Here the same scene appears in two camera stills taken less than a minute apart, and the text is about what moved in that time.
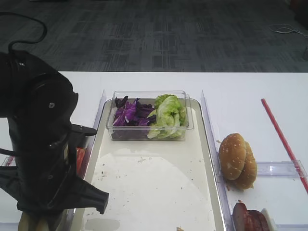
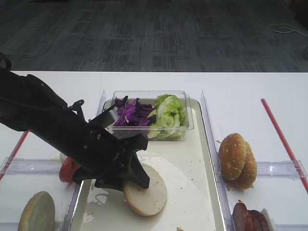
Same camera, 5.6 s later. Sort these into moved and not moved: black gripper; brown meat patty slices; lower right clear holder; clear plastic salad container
Moved: black gripper
Not moved: clear plastic salad container; brown meat patty slices; lower right clear holder
